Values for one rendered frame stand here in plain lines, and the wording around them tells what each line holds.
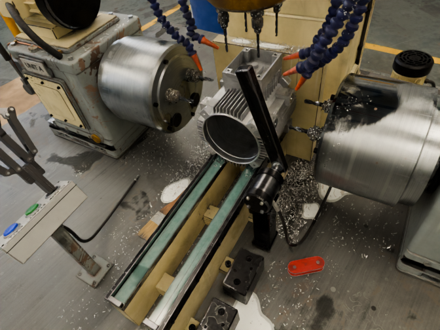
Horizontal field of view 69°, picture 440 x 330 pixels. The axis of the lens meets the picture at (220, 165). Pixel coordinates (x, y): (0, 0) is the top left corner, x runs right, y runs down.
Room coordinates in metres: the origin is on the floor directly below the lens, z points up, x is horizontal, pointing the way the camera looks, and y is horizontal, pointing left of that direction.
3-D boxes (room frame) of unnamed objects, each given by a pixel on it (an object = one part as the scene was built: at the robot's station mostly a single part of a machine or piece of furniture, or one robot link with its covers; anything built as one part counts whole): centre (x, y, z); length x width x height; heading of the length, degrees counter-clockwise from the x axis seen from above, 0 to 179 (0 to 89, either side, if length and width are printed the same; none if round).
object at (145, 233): (0.53, 0.17, 0.80); 0.21 x 0.05 x 0.01; 135
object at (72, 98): (1.00, 0.38, 0.99); 0.35 x 0.31 x 0.37; 53
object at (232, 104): (0.64, -0.09, 1.01); 0.20 x 0.19 x 0.19; 143
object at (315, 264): (0.31, -0.16, 0.81); 0.09 x 0.03 x 0.02; 92
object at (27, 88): (1.00, 0.56, 1.07); 0.08 x 0.07 x 0.20; 143
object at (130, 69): (0.85, 0.19, 1.04); 0.37 x 0.25 x 0.25; 53
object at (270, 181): (0.52, -0.22, 0.92); 0.45 x 0.13 x 0.24; 143
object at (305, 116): (0.76, -0.19, 0.97); 0.30 x 0.11 x 0.34; 53
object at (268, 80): (0.67, -0.12, 1.11); 0.12 x 0.11 x 0.07; 143
